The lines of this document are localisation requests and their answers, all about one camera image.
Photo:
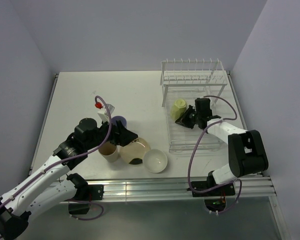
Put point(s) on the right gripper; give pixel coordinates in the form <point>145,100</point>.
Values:
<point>183,120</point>

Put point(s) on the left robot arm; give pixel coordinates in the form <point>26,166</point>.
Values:
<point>53,183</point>

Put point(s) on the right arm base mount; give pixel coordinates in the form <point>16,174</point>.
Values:
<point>200,188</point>

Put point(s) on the white wire dish rack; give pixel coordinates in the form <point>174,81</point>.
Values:
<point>190,91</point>

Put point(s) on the beige plastic cup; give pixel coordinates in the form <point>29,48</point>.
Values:
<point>109,152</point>

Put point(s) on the cream floral plate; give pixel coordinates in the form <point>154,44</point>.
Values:
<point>134,152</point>

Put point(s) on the aluminium front rail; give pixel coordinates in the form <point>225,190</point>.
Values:
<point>170,189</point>

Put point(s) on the purple plastic cup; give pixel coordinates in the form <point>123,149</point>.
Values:
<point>119,118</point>

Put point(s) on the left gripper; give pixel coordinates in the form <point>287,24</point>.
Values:
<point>120,135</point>

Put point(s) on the white ceramic bowl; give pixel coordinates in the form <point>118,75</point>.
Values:
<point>155,161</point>

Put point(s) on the yellow-green mug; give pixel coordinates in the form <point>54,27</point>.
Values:
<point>178,108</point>

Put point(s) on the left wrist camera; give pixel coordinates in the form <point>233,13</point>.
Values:
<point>102,111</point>

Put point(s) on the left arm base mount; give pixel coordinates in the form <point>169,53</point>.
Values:
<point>90,192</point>

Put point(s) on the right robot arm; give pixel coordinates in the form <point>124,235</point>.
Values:
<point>246,151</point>

